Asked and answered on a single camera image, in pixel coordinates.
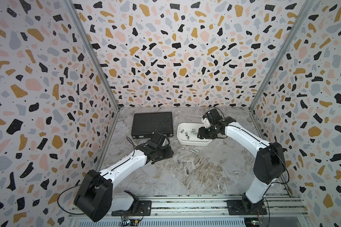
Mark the black tool case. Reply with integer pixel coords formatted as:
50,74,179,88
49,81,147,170
131,112,174,139

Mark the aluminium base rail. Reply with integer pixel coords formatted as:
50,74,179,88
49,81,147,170
69,194,313,227

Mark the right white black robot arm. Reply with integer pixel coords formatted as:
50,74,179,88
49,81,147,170
197,109,287,214

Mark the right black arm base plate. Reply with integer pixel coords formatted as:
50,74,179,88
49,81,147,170
226,200,268,216

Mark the white plastic storage box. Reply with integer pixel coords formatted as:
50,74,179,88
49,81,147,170
177,123,212,146

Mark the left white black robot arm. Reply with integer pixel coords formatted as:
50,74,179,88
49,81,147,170
74,132,174,222

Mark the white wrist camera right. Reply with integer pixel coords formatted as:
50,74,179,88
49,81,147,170
202,116,211,128

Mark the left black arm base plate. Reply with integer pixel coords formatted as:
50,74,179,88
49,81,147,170
111,200,152,217

